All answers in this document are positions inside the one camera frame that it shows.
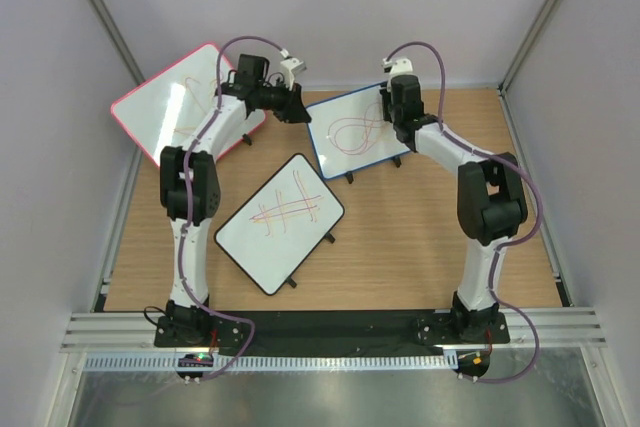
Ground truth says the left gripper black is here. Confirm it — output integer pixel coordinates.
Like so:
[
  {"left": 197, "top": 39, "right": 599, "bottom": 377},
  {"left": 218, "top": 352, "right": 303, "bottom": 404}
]
[{"left": 256, "top": 78, "right": 312, "bottom": 125}]

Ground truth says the blue framed whiteboard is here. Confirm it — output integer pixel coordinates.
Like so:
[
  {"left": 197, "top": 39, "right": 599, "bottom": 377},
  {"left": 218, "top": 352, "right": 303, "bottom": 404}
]
[{"left": 307, "top": 84, "right": 409, "bottom": 180}]

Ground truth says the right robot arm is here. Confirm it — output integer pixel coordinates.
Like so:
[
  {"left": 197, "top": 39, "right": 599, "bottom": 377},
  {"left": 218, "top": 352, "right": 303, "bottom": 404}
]
[{"left": 380, "top": 74, "right": 528, "bottom": 343}]

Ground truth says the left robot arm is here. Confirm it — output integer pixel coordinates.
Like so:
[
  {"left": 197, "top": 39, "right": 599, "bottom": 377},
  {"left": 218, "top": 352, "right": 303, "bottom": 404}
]
[{"left": 154, "top": 50, "right": 311, "bottom": 347}]

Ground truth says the black framed whiteboard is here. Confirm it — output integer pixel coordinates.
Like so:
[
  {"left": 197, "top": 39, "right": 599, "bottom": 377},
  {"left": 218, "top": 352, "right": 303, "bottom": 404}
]
[{"left": 214, "top": 153, "right": 345, "bottom": 296}]

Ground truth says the pink framed whiteboard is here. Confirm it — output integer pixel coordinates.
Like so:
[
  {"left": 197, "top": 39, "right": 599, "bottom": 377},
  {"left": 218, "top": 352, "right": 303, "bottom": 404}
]
[{"left": 110, "top": 42, "right": 269, "bottom": 179}]

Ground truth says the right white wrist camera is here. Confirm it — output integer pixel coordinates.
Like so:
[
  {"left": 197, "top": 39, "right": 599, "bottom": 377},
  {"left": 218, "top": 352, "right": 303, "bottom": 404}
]
[{"left": 382, "top": 57, "right": 413, "bottom": 79}]

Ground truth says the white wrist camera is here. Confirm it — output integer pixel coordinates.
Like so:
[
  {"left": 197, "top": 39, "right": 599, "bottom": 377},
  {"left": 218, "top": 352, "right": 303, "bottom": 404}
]
[
  {"left": 280, "top": 49, "right": 306, "bottom": 91},
  {"left": 382, "top": 57, "right": 413, "bottom": 79}
]

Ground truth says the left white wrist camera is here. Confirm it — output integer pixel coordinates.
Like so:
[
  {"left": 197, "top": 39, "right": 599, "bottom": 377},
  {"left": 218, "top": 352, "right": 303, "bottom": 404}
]
[{"left": 280, "top": 49, "right": 306, "bottom": 91}]

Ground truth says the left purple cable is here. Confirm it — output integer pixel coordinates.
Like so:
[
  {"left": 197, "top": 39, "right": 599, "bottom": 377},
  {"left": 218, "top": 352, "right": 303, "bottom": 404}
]
[{"left": 179, "top": 35, "right": 258, "bottom": 382}]

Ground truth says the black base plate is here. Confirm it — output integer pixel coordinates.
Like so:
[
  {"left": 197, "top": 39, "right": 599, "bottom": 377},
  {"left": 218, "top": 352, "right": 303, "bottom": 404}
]
[{"left": 150, "top": 304, "right": 510, "bottom": 355}]

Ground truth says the aluminium frame rail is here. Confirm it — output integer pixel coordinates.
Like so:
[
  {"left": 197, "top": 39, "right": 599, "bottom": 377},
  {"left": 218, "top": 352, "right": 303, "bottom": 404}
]
[{"left": 61, "top": 307, "right": 607, "bottom": 352}]

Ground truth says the slotted cable duct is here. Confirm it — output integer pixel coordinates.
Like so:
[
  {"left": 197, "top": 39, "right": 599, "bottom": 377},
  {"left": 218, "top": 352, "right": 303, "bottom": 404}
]
[{"left": 84, "top": 351, "right": 458, "bottom": 373}]

